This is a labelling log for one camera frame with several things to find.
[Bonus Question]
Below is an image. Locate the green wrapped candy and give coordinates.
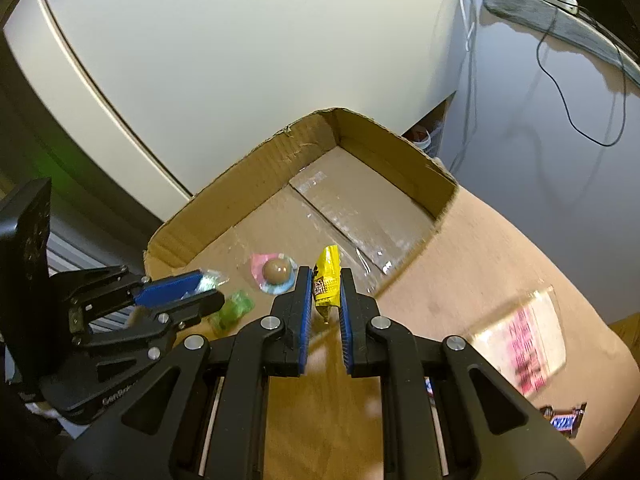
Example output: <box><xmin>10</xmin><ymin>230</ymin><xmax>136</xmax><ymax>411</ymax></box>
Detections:
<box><xmin>210</xmin><ymin>290</ymin><xmax>254</xmax><ymax>337</ymax></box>

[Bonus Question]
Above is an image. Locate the pink blue wrapped round candy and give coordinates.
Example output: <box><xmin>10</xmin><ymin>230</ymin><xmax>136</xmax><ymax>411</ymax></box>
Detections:
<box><xmin>250</xmin><ymin>253</ymin><xmax>297</xmax><ymax>295</ymax></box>

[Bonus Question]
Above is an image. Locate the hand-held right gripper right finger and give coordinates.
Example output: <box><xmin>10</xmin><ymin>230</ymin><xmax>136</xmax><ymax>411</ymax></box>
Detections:
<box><xmin>338</xmin><ymin>267</ymin><xmax>587</xmax><ymax>480</ymax></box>

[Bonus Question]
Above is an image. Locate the clear bread packet pink print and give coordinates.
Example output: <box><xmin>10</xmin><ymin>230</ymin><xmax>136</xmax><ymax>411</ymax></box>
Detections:
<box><xmin>465</xmin><ymin>285</ymin><xmax>569</xmax><ymax>399</ymax></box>

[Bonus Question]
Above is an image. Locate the white cable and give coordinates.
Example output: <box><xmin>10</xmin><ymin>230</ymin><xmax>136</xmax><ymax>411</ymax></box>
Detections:
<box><xmin>449</xmin><ymin>0</ymin><xmax>506</xmax><ymax>171</ymax></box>

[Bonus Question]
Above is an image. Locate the yellow snack packet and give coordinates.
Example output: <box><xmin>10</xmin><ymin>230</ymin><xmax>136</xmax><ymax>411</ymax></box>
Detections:
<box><xmin>312</xmin><ymin>245</ymin><xmax>344</xmax><ymax>324</ymax></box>

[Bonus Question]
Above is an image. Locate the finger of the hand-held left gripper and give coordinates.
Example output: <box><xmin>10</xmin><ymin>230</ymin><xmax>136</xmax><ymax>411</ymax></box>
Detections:
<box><xmin>75</xmin><ymin>289</ymin><xmax>226</xmax><ymax>361</ymax></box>
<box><xmin>50</xmin><ymin>265</ymin><xmax>217</xmax><ymax>333</ymax></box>

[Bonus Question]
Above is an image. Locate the brown cardboard box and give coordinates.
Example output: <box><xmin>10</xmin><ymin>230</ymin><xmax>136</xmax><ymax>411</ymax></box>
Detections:
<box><xmin>144</xmin><ymin>107</ymin><xmax>460</xmax><ymax>341</ymax></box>

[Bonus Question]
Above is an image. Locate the clear candy wrapper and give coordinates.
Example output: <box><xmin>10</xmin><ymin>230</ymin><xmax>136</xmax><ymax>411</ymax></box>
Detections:
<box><xmin>192</xmin><ymin>269</ymin><xmax>224</xmax><ymax>295</ymax></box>

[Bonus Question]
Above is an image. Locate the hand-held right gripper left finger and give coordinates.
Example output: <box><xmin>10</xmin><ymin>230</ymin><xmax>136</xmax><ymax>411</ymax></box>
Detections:
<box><xmin>60</xmin><ymin>266</ymin><xmax>314</xmax><ymax>480</ymax></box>

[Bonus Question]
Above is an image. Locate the brown chocolate bar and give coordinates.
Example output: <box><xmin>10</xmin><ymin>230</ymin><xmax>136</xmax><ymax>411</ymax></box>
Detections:
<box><xmin>540</xmin><ymin>402</ymin><xmax>589</xmax><ymax>440</ymax></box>

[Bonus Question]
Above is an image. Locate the thin black cable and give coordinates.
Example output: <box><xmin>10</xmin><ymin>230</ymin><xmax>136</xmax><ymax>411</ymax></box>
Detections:
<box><xmin>537</xmin><ymin>7</ymin><xmax>629</xmax><ymax>148</ymax></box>

